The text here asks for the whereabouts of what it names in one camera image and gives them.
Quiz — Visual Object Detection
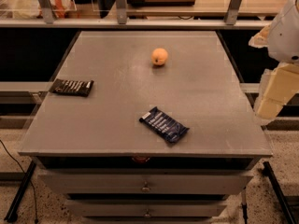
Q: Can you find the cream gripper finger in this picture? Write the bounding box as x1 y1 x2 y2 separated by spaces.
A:
254 63 299 119
249 25 270 49

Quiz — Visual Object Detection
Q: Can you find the orange fruit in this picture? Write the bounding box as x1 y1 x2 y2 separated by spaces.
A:
151 48 168 66

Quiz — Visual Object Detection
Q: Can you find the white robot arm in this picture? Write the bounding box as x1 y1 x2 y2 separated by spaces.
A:
249 0 299 122

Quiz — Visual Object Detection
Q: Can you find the dark brown rxbar chocolate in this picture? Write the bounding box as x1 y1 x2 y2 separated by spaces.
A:
50 79 93 97

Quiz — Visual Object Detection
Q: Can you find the top drawer with knob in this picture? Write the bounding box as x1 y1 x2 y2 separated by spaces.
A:
39 171 252 195

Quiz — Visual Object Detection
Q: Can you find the drawer with knob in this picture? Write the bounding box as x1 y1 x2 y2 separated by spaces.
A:
39 171 252 195
65 200 226 217

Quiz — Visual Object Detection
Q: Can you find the dark blue snack bar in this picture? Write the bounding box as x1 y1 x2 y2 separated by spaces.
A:
139 106 189 144

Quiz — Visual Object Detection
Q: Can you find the grey drawer cabinet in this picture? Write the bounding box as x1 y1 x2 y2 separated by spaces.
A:
21 31 271 224

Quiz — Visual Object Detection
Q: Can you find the red round sticker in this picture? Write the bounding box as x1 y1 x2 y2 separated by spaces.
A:
132 156 150 163

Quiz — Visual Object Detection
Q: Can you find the lower drawer with knob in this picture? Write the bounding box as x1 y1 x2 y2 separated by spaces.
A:
65 200 226 217

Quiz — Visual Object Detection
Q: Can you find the white orange plastic bag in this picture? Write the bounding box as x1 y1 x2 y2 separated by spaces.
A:
11 0 73 19

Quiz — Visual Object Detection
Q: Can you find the metal rail frame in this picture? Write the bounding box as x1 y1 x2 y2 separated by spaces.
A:
0 0 281 30

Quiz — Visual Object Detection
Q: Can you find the black floor cable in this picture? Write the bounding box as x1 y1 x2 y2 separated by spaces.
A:
0 139 39 224

